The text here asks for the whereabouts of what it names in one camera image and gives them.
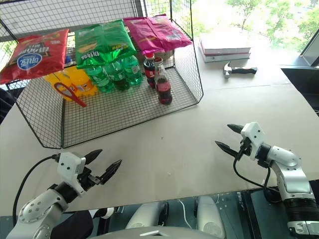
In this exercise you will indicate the glass cola bottle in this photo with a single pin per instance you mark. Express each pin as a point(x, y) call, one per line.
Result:
point(163, 87)

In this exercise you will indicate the green chip bag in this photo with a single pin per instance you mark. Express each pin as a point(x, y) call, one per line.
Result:
point(104, 42)

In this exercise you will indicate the red chip bag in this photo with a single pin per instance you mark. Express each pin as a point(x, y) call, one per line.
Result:
point(35, 57)

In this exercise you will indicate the silver robot torso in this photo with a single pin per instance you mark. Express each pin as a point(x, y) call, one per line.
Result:
point(149, 232)

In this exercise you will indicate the green soda bottle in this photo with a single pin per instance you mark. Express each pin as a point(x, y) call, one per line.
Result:
point(133, 71)
point(99, 79)
point(117, 77)

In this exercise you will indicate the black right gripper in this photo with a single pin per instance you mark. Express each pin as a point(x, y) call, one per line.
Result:
point(245, 148)

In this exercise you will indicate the black side table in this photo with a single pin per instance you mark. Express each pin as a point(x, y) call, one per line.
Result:
point(304, 82)

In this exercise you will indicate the dark rounded shape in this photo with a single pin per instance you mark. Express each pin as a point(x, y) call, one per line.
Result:
point(74, 225)

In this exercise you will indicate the silver robot leg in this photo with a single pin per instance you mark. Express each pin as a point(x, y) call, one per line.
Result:
point(209, 214)
point(145, 215)

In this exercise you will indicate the white hardcover book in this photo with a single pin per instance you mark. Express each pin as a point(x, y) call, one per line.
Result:
point(224, 57)
point(221, 42)

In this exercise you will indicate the silver left robot leg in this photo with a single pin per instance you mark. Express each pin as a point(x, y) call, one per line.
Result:
point(145, 215)

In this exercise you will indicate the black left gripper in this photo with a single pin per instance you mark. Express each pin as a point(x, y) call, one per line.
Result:
point(87, 180)

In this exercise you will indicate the pink chip bag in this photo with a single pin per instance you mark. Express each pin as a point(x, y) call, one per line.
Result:
point(154, 32)

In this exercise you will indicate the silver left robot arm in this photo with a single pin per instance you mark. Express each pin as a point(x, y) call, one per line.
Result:
point(37, 211)

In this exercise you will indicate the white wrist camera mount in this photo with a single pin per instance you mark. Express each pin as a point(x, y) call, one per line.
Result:
point(254, 139)
point(69, 166)

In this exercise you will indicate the dark window frame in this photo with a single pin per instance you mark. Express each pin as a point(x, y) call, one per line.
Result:
point(310, 49)

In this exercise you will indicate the plastic cola bottle red cap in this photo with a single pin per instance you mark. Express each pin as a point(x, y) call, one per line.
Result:
point(149, 72)

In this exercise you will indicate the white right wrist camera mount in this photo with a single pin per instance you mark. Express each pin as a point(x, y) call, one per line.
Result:
point(254, 139)

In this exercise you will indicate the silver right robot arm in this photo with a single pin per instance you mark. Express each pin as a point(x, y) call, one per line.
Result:
point(291, 174)

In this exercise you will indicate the silver right robot leg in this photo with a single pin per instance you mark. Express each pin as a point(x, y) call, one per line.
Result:
point(209, 214)

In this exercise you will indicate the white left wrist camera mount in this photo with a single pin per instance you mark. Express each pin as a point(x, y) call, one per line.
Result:
point(69, 166)

